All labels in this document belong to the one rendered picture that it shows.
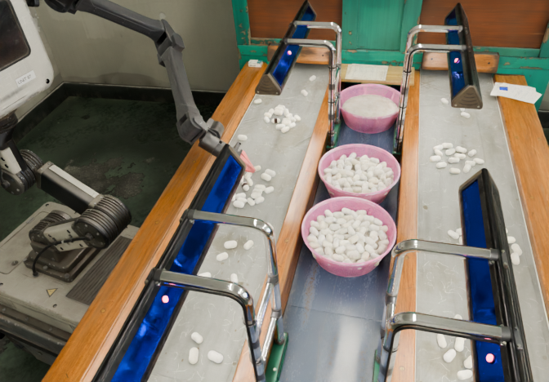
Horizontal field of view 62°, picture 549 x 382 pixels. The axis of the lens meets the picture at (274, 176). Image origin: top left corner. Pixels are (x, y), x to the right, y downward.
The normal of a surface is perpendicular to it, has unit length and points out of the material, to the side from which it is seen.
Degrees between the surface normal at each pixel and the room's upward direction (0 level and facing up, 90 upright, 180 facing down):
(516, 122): 0
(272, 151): 0
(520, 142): 0
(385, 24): 90
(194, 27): 90
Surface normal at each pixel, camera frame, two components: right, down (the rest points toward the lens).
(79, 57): -0.22, 0.63
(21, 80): 0.92, 0.21
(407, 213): -0.07, -0.77
